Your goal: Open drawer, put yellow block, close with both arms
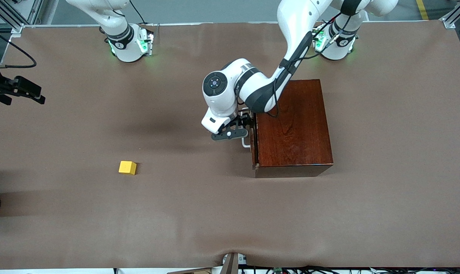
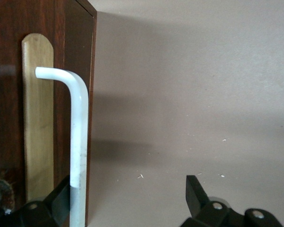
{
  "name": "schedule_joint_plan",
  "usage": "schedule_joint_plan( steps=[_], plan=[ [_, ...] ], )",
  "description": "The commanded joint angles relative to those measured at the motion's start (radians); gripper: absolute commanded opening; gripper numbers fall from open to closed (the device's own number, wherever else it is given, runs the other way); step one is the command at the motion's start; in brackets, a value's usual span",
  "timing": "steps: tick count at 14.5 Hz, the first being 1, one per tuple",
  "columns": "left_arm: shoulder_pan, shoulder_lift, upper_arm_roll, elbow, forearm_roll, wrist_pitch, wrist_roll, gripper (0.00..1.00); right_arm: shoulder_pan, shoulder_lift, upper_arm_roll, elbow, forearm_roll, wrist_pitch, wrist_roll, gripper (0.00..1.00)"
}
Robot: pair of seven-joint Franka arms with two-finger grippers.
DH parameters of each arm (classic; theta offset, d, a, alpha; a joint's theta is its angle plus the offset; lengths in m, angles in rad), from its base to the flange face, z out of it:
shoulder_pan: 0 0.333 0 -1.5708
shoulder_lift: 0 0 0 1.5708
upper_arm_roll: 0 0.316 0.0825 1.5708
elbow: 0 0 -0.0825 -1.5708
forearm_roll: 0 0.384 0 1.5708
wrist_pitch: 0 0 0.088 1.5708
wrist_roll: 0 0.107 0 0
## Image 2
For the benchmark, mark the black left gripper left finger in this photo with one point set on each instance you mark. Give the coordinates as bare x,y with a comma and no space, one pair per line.
56,205

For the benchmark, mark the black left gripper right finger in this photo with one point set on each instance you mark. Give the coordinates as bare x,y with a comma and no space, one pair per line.
195,201

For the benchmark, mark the dark wood drawer cabinet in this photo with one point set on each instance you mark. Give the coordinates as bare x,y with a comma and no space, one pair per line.
81,47

